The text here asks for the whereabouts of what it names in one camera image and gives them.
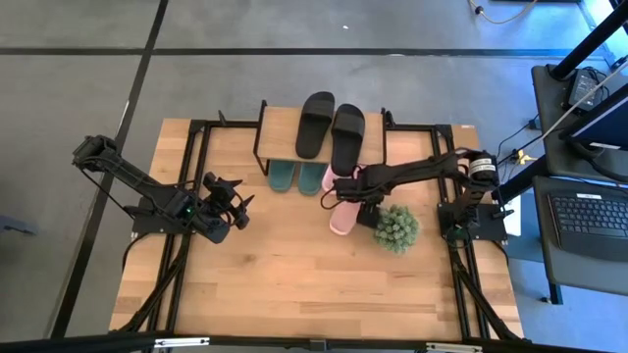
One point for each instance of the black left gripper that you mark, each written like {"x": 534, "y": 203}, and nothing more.
{"x": 221, "y": 196}

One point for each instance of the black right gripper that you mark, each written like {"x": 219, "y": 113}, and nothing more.
{"x": 368, "y": 186}

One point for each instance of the green succulent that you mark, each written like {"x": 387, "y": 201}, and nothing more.
{"x": 397, "y": 229}

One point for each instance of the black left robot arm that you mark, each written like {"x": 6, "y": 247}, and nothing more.
{"x": 142, "y": 182}

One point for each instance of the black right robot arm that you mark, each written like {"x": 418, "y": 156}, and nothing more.
{"x": 422, "y": 169}

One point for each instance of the black desk support bar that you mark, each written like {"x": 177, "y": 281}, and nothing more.
{"x": 525, "y": 179}

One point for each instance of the grey beam clamp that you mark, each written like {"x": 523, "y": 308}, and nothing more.
{"x": 318, "y": 345}

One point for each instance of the black floor plug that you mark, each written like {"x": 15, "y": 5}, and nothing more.
{"x": 534, "y": 123}

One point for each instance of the black crossbeam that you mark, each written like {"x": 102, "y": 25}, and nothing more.
{"x": 98, "y": 343}

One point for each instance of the black computer keyboard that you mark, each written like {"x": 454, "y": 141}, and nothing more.
{"x": 589, "y": 220}

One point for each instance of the grey metal foot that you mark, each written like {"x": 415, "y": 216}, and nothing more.
{"x": 15, "y": 226}

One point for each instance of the black power adapter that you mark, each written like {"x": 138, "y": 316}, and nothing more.
{"x": 583, "y": 88}

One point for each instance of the black computer monitor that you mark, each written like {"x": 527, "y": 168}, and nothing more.
{"x": 608, "y": 127}

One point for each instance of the black diagonal pole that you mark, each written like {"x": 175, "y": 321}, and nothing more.
{"x": 589, "y": 41}

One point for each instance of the wooden shelf with black frame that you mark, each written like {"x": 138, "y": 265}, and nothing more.
{"x": 277, "y": 137}

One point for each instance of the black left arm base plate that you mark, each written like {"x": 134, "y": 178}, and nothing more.
{"x": 147, "y": 226}

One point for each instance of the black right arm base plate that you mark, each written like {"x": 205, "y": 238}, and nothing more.
{"x": 490, "y": 228}

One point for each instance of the silver beam bracket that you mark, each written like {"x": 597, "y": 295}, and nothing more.
{"x": 181, "y": 342}
{"x": 454, "y": 348}

